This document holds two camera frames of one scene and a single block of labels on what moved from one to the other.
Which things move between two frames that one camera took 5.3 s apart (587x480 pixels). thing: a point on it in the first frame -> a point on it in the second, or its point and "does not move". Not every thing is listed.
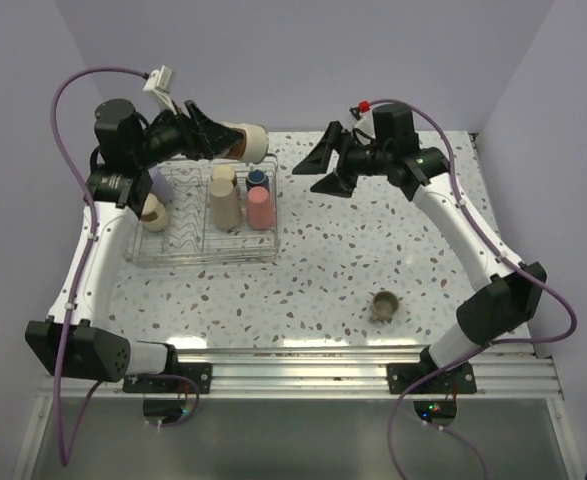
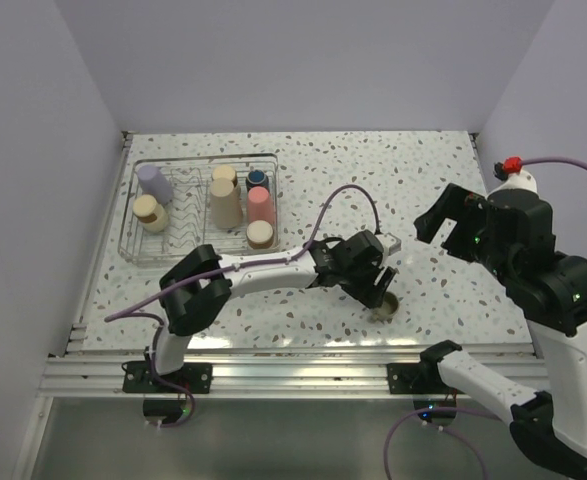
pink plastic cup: (260, 210) does not move
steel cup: (154, 214) does not move
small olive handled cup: (385, 305) does not move
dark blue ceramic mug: (255, 178) does not move
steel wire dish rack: (219, 212) does not move
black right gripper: (317, 162) -> (455, 202)
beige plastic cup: (225, 205) does not move
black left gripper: (203, 138) -> (372, 295)
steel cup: (253, 146) -> (259, 234)
